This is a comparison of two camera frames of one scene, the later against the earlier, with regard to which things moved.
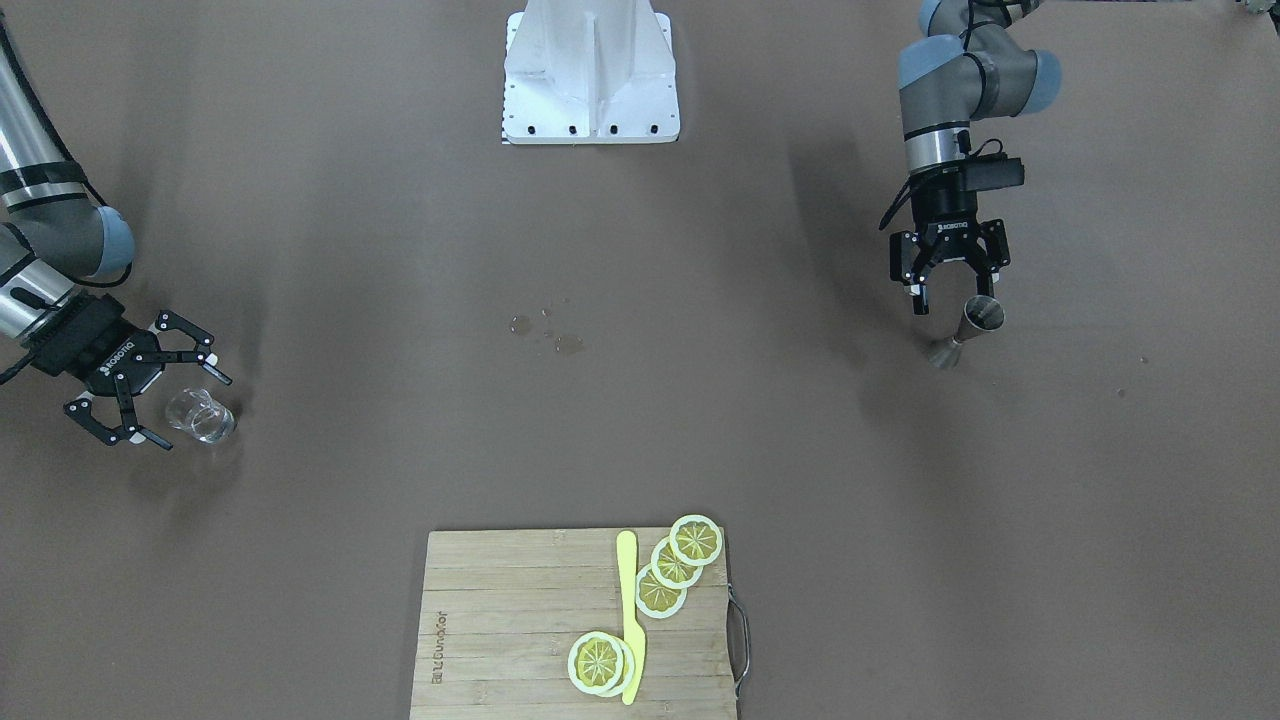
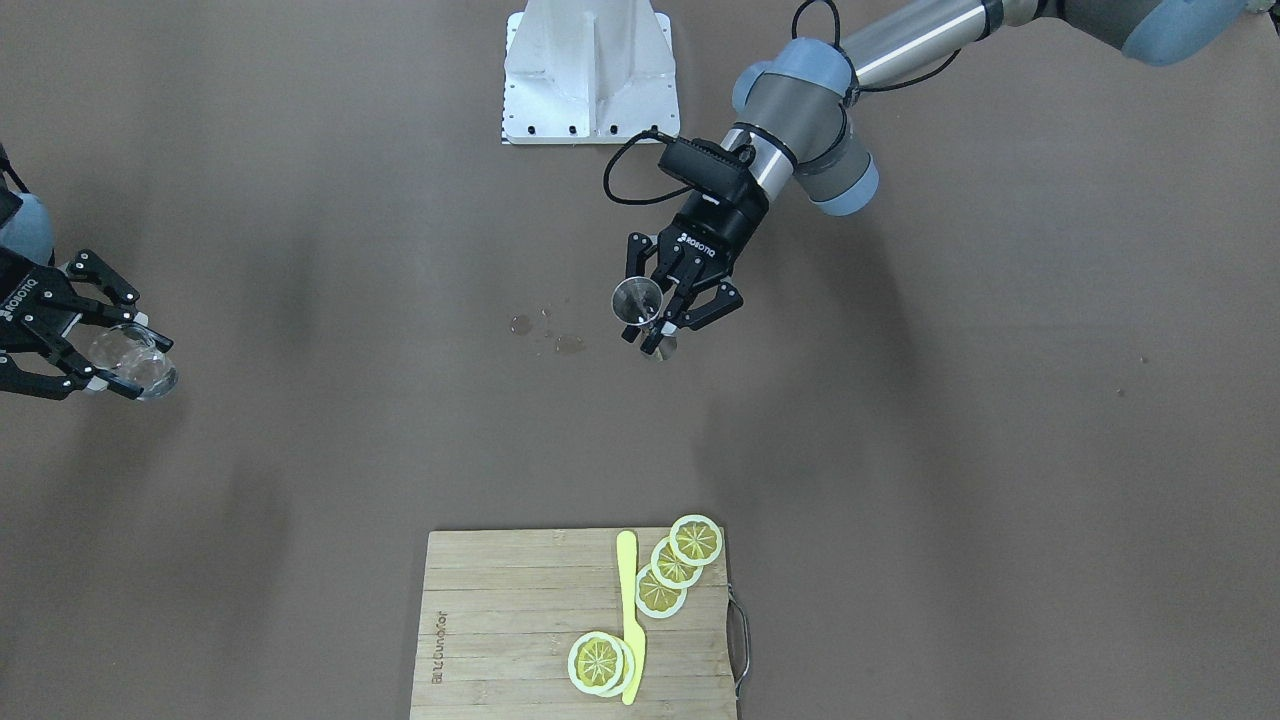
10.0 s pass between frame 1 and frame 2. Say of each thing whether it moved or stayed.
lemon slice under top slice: stayed
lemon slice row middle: stayed
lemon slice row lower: stayed
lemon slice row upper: stayed
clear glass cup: moved
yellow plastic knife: stayed
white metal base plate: stayed
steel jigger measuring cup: moved
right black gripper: moved
